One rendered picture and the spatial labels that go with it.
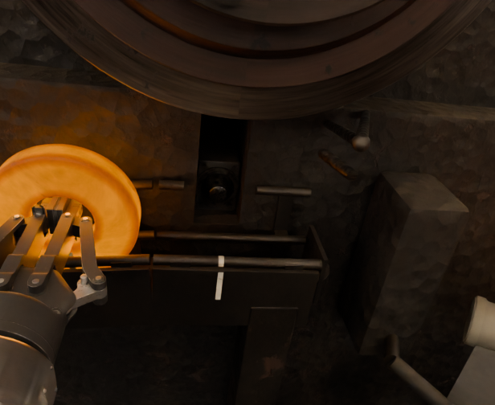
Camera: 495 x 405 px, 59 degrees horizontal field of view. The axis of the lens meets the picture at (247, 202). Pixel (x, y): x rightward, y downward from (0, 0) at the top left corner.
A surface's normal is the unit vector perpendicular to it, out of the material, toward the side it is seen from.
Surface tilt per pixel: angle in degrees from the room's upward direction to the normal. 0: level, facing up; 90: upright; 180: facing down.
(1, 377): 33
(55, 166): 92
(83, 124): 90
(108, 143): 90
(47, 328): 60
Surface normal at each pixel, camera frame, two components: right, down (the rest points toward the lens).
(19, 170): 0.11, 0.54
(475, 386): 0.12, -0.86
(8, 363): 0.64, -0.68
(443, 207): 0.15, -0.60
